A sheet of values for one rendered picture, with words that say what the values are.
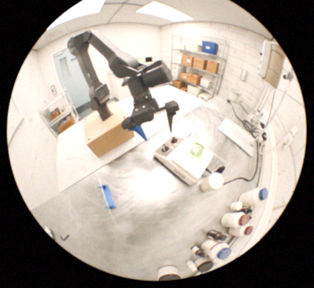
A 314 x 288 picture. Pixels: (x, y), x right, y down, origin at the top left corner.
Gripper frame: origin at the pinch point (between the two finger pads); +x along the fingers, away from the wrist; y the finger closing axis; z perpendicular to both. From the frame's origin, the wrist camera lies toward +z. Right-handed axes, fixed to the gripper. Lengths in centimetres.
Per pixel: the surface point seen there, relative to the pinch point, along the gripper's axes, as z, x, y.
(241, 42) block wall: -124, -82, 223
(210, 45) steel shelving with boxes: -162, -82, 151
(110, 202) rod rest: 18.7, 13.9, -21.7
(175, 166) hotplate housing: 7.4, 12.2, 2.7
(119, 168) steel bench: 4.8, 10.0, -19.6
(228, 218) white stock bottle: 27.5, 28.6, 16.8
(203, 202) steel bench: 17.3, 26.4, 9.6
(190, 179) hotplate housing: 11.7, 15.5, 6.7
